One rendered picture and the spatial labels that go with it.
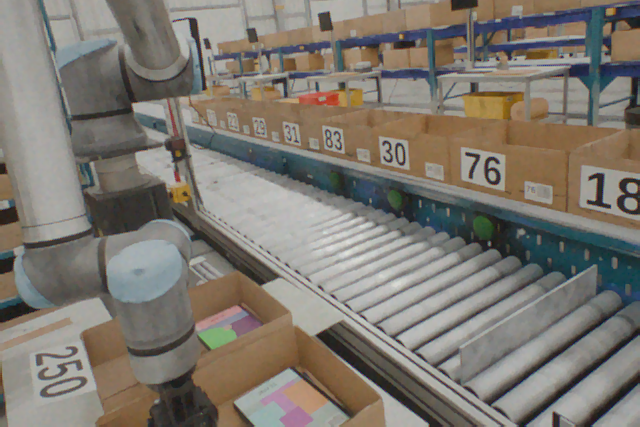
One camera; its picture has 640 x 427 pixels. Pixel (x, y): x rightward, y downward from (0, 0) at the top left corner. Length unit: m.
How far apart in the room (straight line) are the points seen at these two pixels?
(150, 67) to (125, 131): 0.19
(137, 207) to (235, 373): 0.56
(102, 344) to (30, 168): 0.57
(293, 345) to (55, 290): 0.47
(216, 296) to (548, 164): 0.93
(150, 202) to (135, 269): 0.73
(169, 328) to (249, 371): 0.37
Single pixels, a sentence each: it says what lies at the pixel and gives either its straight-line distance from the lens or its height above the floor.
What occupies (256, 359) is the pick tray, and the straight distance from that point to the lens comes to 1.00.
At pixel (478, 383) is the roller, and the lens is 1.00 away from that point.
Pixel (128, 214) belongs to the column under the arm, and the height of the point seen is 1.02.
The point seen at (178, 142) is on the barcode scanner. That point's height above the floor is 1.08.
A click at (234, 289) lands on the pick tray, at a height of 0.80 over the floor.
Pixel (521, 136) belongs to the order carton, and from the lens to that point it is 1.76.
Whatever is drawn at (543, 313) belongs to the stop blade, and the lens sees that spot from 1.16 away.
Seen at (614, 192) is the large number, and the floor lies 0.97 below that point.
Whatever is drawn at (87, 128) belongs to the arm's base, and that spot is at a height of 1.25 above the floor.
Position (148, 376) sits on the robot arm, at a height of 1.01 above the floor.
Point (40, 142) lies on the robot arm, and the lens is 0.77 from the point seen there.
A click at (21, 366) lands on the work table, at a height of 0.75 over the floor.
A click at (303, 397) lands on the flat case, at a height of 0.78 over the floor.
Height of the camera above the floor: 1.39
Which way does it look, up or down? 17 degrees down
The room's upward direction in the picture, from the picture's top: 7 degrees counter-clockwise
